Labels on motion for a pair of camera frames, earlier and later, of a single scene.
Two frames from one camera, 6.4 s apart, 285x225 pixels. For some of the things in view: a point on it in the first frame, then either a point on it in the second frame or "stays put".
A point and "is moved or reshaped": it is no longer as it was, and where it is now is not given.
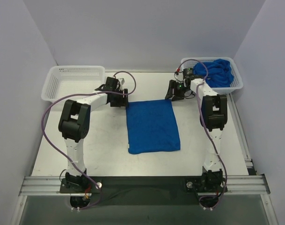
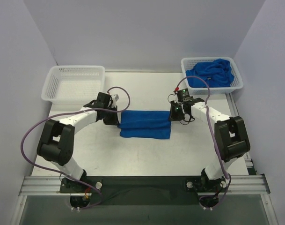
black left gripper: (120, 101) → (113, 117)
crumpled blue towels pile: (220, 75) stays put
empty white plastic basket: (62, 81) stays put
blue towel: (152, 126) is moved or reshaped
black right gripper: (176, 91) → (175, 113)
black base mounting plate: (143, 191) stays put
